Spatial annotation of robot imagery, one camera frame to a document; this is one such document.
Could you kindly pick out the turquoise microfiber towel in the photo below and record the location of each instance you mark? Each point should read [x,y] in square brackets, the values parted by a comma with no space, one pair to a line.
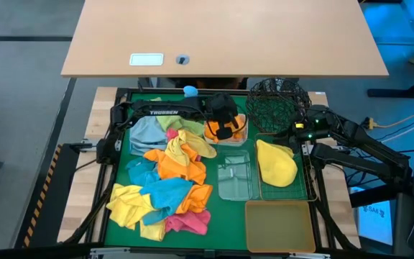
[167,196]
[140,172]

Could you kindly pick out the clear plastic bin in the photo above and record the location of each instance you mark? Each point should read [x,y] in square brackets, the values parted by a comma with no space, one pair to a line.
[235,187]

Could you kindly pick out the black table frame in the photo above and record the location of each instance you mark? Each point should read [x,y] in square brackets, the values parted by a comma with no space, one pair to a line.
[228,91]

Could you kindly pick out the black desk foot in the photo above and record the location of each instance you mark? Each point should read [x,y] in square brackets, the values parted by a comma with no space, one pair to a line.
[401,93]

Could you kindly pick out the tan plastic bin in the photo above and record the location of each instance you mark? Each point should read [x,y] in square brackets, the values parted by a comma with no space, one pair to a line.
[279,226]

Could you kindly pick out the green table mat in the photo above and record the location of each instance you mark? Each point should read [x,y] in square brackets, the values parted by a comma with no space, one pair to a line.
[228,230]

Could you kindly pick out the blue spray bottle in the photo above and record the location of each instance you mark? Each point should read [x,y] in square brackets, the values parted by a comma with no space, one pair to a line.
[190,91]

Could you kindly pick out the pink microfiber towel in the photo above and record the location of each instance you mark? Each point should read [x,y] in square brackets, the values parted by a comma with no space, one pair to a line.
[171,134]
[189,222]

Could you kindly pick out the white rectangular desk plate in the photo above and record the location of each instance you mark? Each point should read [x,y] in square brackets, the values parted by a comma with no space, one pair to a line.
[146,59]

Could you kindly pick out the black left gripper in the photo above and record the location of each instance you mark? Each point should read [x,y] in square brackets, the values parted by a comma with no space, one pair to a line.
[223,106]

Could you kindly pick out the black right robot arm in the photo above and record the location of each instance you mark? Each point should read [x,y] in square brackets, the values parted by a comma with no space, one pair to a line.
[358,135]

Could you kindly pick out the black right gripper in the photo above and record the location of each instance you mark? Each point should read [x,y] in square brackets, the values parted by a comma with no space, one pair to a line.
[300,135]

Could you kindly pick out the light wooden desk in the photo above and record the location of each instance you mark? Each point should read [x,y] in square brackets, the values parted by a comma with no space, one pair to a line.
[228,36]

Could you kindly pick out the black hazard striped plate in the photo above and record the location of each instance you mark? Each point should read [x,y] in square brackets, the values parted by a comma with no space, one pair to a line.
[49,201]

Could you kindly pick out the orange microfiber towel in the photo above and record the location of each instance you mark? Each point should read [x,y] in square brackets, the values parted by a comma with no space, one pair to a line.
[197,198]
[236,134]
[178,169]

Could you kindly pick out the yellow microfiber towel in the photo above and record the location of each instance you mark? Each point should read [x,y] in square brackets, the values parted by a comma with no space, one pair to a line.
[154,232]
[128,206]
[277,165]
[189,144]

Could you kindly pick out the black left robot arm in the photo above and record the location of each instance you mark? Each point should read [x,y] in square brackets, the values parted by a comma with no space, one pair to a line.
[164,109]

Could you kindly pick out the white labelled box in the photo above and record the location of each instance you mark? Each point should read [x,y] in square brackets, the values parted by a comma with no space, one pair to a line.
[376,223]

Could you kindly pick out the pale mint microfiber towel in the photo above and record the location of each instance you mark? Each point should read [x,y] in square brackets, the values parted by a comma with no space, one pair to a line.
[146,136]

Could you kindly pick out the lime green microfiber towel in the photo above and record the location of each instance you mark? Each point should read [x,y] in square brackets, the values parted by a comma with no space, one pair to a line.
[194,126]
[169,123]

